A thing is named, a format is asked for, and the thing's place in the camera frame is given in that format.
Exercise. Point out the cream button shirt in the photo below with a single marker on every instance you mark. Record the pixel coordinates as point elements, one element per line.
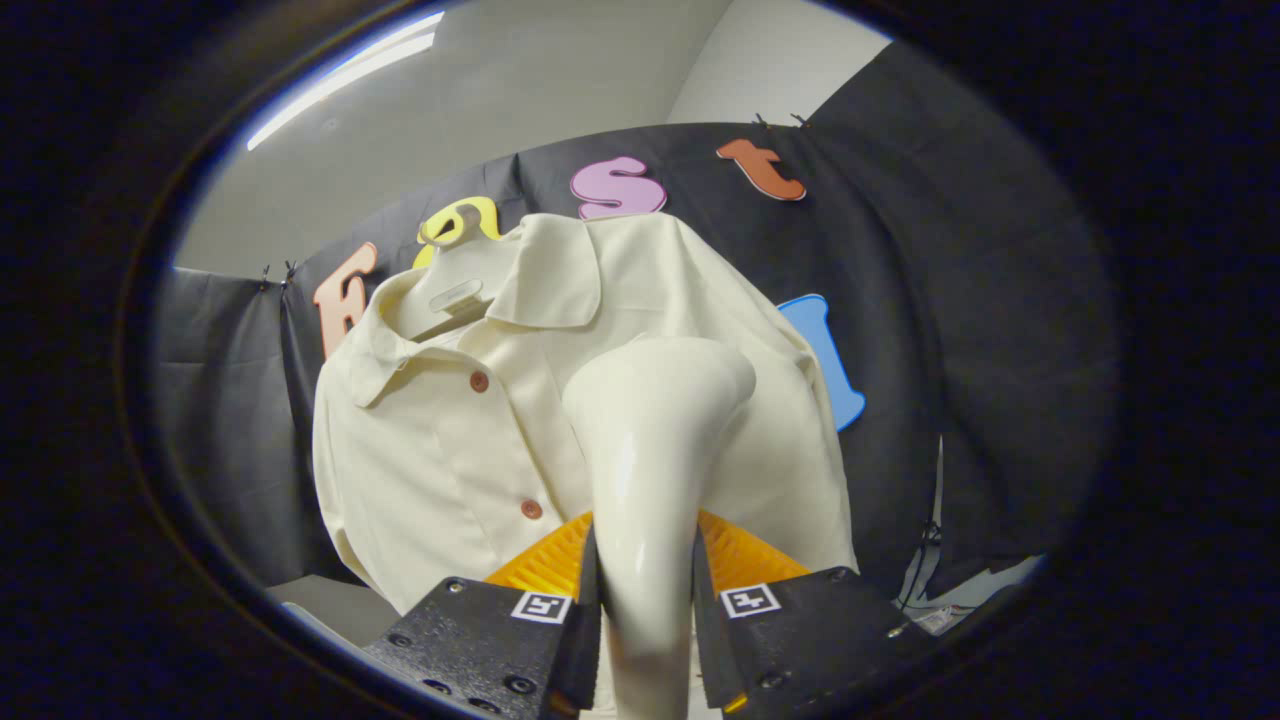
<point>440,470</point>

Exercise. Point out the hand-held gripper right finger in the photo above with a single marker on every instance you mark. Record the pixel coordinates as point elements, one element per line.
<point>708,630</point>

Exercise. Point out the grey drawer cabinet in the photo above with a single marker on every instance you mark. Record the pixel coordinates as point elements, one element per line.
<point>340,605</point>

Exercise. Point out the ceiling light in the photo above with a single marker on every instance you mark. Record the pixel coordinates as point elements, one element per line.
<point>345,75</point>

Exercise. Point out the white garment steamer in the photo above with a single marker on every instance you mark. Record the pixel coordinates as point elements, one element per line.
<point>650,450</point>

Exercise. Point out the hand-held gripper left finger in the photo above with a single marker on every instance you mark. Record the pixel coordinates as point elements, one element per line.
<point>575,620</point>

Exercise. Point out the dark tripod stand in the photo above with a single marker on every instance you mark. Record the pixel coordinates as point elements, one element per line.
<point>932,520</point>

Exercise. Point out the white clothes hanger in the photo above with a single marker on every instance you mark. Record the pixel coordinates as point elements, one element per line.
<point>455,290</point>

